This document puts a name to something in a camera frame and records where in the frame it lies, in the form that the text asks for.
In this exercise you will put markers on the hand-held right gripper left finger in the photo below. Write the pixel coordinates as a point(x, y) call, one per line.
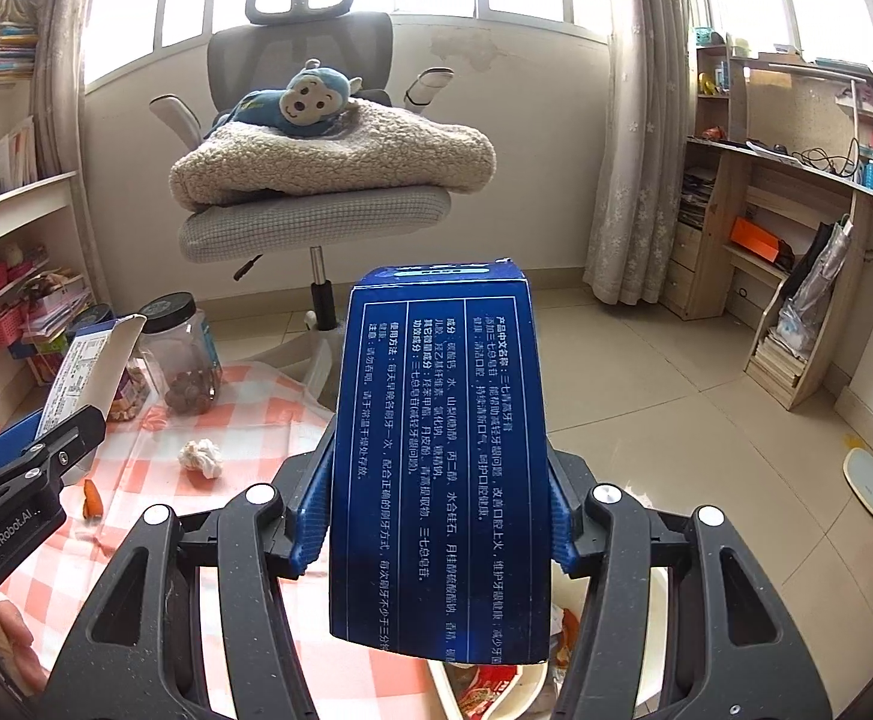
point(309, 517)

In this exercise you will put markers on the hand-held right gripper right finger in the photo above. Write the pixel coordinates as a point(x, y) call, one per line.
point(562, 525)

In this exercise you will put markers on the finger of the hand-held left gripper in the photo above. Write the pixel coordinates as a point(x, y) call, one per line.
point(12, 439)

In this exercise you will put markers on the white printed paper box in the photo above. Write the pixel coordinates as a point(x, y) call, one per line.
point(87, 375)

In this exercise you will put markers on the blue printed cardboard box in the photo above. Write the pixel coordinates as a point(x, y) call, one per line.
point(436, 450)

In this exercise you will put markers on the white plastic bin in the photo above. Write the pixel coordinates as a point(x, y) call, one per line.
point(532, 682)

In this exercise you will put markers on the red noodle packet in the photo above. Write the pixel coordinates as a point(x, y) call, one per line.
point(485, 694)

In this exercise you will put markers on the person's left hand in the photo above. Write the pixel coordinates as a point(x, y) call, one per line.
point(16, 645)

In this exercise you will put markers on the small orange carrot toy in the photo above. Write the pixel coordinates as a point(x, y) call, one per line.
point(93, 499)

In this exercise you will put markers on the orange white checked cloth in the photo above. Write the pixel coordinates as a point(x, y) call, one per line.
point(204, 517)

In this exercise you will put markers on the pink plastic basket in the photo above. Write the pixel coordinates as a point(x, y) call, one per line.
point(7, 330)

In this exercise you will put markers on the crumpled white paper ball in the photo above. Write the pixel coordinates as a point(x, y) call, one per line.
point(202, 457)

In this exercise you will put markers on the labelled nut jar black lid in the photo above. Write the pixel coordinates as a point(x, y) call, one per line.
point(132, 390)

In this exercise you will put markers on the pile of papers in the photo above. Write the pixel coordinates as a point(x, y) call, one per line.
point(57, 300)

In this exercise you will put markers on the clear plastic jar black lid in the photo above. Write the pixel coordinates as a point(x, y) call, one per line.
point(185, 360)

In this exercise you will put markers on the white bookshelf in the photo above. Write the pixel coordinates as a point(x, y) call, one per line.
point(24, 225)

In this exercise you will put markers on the grey office chair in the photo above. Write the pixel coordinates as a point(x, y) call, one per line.
point(309, 217)

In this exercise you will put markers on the white bathroom scale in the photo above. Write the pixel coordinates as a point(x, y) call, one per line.
point(870, 484)

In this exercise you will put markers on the orange box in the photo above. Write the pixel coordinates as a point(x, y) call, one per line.
point(755, 236)

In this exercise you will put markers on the beige lace curtain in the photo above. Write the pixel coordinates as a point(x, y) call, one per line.
point(61, 90)
point(639, 127)

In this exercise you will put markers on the beige fleece blanket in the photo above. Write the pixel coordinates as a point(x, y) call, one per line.
point(346, 157)

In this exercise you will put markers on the stack of colourful books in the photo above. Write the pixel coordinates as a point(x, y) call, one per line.
point(15, 52)

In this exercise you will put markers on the blue monkey plush toy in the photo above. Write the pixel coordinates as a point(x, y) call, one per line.
point(309, 101)

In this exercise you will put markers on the wooden desk shelf unit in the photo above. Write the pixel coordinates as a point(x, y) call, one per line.
point(789, 120)

